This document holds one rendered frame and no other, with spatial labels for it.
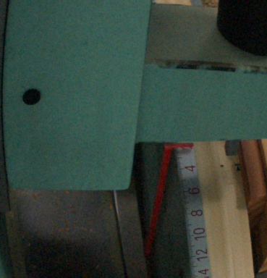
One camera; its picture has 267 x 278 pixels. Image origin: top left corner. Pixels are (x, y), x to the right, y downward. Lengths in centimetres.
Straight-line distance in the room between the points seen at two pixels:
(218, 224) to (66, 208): 22
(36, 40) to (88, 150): 9
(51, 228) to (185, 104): 26
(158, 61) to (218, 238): 14
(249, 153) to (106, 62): 21
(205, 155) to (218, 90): 10
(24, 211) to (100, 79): 32
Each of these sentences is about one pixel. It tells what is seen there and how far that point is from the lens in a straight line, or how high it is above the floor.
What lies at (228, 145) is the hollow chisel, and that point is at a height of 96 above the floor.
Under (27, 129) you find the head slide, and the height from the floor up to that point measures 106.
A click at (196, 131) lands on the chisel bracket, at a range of 50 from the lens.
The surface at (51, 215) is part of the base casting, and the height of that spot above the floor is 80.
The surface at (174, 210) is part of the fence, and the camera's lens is 57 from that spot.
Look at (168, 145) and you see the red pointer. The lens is 56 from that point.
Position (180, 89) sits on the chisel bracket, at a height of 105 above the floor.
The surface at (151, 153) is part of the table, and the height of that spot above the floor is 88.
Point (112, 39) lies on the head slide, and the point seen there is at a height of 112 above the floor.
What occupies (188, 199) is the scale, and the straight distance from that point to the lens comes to 54.
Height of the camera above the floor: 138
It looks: 48 degrees down
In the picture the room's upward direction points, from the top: 7 degrees clockwise
